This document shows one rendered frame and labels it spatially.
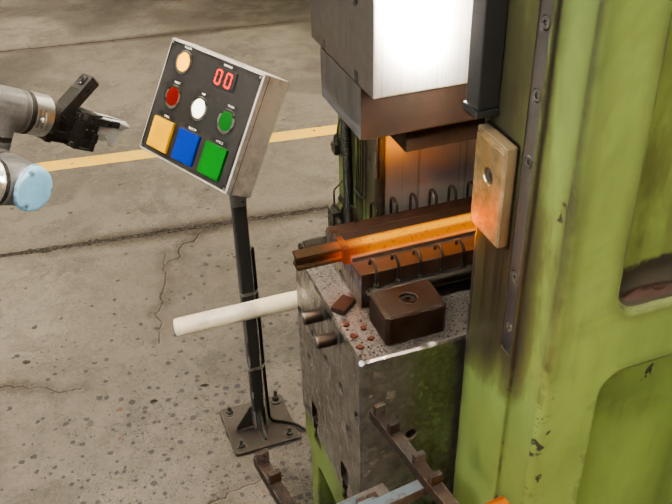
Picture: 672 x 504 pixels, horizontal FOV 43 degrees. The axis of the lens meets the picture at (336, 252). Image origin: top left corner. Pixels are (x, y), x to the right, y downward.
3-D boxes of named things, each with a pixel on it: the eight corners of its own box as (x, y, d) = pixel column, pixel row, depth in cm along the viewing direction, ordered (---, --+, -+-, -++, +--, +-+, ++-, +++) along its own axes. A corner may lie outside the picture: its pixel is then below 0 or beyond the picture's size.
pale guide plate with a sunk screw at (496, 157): (496, 249, 131) (506, 150, 121) (469, 220, 138) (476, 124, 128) (508, 246, 131) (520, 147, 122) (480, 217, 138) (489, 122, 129)
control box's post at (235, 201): (255, 432, 261) (222, 106, 201) (252, 423, 264) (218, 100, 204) (267, 428, 262) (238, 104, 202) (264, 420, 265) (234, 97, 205)
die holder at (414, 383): (360, 527, 175) (359, 363, 150) (302, 404, 205) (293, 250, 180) (594, 453, 191) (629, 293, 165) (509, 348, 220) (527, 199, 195)
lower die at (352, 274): (361, 308, 163) (361, 272, 158) (326, 253, 179) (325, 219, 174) (552, 261, 174) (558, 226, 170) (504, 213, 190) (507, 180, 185)
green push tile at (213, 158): (216, 181, 192) (226, 150, 190) (195, 171, 196) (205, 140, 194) (222, 182, 193) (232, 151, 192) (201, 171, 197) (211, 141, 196)
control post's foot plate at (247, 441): (234, 460, 252) (231, 438, 247) (217, 410, 269) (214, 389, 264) (304, 440, 258) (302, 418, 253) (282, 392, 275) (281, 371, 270)
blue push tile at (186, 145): (188, 167, 197) (198, 136, 196) (169, 156, 202) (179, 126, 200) (194, 168, 199) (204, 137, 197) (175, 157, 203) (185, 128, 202)
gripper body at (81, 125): (78, 142, 194) (30, 133, 185) (88, 106, 193) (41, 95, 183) (96, 152, 190) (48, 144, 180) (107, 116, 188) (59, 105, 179)
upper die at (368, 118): (360, 141, 143) (360, 88, 138) (321, 95, 159) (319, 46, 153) (577, 101, 154) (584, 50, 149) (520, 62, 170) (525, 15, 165)
